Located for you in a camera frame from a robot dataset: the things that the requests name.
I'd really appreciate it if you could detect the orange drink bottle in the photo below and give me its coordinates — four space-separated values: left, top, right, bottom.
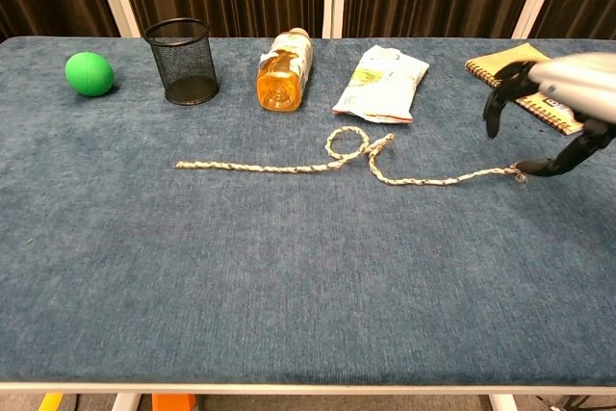
255 27 315 113

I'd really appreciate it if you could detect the white snack bag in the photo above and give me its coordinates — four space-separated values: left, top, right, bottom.
331 43 430 124

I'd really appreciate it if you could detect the orange box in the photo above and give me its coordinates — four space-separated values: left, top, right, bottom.
151 394 197 411

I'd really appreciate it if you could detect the black cable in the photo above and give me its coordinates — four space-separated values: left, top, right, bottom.
534 395 598 411

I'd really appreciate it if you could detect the braided white rope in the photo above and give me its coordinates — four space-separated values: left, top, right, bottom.
173 125 529 189

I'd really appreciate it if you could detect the yellow spiral notebook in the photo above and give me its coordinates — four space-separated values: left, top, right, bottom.
464 42 585 137

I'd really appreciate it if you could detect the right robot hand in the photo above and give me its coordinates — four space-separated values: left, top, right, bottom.
482 50 616 179

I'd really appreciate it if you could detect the black mesh pen cup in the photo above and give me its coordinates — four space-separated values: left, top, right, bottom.
143 17 220 106

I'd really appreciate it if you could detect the green ball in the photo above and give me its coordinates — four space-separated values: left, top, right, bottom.
64 51 116 97

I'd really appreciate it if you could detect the blue table cloth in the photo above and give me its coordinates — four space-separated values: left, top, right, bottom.
0 36 616 386

